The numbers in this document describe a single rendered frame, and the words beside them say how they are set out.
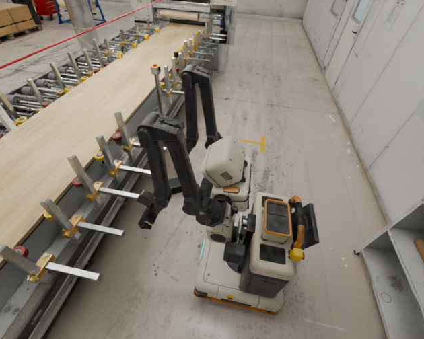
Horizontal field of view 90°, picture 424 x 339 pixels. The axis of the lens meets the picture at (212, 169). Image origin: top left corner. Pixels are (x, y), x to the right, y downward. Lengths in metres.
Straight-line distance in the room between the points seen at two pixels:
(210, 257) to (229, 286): 0.25
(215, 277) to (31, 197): 1.33
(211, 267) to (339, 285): 1.17
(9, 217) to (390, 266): 2.85
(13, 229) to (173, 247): 1.21
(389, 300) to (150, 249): 2.03
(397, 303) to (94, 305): 2.39
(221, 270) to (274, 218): 0.69
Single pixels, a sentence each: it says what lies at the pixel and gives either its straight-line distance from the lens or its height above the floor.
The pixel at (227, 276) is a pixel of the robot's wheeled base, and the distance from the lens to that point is 1.80.
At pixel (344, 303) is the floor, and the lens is 2.36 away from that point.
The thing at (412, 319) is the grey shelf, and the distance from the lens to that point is 2.46.
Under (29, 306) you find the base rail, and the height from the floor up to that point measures 0.70.
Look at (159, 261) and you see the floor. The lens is 2.16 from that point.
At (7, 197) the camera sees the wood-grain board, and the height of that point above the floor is 0.90.
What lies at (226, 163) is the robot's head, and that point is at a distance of 0.89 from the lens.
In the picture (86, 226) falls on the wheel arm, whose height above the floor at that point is 0.82.
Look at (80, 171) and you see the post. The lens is 1.45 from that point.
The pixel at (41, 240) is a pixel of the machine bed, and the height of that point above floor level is 0.71.
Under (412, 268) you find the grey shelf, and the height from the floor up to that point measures 0.52.
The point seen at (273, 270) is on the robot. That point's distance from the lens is 1.32.
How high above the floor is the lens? 2.00
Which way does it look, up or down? 46 degrees down
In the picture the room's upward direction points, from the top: 4 degrees clockwise
